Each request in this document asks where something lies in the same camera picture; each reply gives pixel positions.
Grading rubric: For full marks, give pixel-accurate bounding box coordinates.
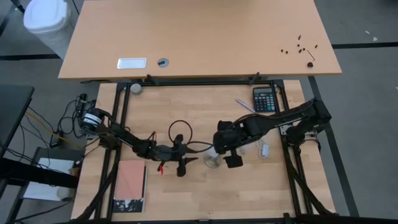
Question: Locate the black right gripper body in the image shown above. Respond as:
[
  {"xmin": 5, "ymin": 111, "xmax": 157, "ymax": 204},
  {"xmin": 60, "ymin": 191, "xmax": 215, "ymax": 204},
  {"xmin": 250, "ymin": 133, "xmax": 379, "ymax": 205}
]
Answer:
[{"xmin": 213, "ymin": 120, "xmax": 249, "ymax": 169}]

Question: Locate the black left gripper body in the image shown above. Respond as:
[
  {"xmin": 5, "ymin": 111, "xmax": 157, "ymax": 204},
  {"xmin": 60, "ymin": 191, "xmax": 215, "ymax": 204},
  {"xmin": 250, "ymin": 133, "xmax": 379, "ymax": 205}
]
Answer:
[{"xmin": 155, "ymin": 134, "xmax": 187, "ymax": 177}]

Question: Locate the brass lamp base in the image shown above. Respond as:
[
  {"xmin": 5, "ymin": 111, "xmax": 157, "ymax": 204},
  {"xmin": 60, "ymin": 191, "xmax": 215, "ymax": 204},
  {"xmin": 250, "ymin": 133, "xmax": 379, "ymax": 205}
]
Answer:
[{"xmin": 203, "ymin": 152, "xmax": 224, "ymax": 169}]

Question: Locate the white lamp power cord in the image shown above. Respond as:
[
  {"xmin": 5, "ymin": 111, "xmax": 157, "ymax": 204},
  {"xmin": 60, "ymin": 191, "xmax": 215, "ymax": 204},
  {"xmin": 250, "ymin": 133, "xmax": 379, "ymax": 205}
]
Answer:
[{"xmin": 238, "ymin": 138, "xmax": 271, "ymax": 159}]

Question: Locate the lilac pen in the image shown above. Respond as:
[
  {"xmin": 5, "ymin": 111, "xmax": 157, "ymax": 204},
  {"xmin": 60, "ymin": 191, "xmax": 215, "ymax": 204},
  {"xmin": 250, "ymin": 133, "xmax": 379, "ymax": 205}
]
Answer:
[{"xmin": 235, "ymin": 98, "xmax": 256, "ymax": 113}]

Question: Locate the black desk calculator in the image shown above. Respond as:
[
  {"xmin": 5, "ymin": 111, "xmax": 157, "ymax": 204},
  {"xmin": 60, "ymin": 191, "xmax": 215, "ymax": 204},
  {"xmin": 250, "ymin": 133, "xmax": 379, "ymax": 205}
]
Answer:
[{"xmin": 252, "ymin": 86, "xmax": 277, "ymax": 113}]

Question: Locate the pink spiral notebook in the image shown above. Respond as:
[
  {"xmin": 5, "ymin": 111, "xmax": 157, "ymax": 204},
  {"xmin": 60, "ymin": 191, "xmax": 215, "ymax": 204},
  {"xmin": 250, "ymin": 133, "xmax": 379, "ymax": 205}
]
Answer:
[{"xmin": 112, "ymin": 159, "xmax": 148, "ymax": 214}]

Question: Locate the tan wooden desk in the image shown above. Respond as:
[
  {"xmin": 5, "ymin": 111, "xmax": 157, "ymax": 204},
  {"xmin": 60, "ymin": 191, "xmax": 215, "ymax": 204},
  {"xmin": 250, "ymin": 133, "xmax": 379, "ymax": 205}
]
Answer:
[{"xmin": 58, "ymin": 0, "xmax": 343, "ymax": 82}]

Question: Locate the white floor box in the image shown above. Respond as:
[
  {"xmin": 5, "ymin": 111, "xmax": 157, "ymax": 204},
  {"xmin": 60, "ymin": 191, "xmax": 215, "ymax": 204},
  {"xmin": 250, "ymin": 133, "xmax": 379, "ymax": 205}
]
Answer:
[{"xmin": 23, "ymin": 157, "xmax": 78, "ymax": 202}]

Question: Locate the black power adapter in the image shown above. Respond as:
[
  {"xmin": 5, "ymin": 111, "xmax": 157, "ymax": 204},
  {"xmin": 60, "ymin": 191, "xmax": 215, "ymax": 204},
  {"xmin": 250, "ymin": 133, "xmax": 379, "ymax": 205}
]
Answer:
[{"xmin": 49, "ymin": 132, "xmax": 63, "ymax": 149}]

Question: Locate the black side table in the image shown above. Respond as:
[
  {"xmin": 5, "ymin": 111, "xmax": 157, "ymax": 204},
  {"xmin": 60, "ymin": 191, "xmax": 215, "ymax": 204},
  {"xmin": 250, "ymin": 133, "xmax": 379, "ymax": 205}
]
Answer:
[{"xmin": 0, "ymin": 85, "xmax": 80, "ymax": 190}]

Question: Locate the white lidded trash bin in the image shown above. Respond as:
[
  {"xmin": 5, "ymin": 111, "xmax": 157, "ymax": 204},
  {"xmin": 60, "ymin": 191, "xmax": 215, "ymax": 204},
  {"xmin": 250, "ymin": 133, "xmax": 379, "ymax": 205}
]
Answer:
[{"xmin": 23, "ymin": 0, "xmax": 77, "ymax": 60}]

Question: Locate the black looped gripper cable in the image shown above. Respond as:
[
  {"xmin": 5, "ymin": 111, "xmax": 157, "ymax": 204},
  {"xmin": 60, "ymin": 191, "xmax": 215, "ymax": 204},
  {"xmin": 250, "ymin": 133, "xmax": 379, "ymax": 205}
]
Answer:
[{"xmin": 167, "ymin": 119, "xmax": 193, "ymax": 144}]

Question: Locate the black floor cable bundle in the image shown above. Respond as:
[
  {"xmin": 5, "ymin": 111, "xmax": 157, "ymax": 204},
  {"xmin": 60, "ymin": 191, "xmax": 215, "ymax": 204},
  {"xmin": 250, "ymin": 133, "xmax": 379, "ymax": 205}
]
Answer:
[{"xmin": 55, "ymin": 93, "xmax": 97, "ymax": 147}]

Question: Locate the yellow floor cable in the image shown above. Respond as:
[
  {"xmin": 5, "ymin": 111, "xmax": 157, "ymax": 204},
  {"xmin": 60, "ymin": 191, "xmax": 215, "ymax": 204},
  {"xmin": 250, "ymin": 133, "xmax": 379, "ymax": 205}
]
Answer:
[{"xmin": 26, "ymin": 111, "xmax": 83, "ymax": 150}]

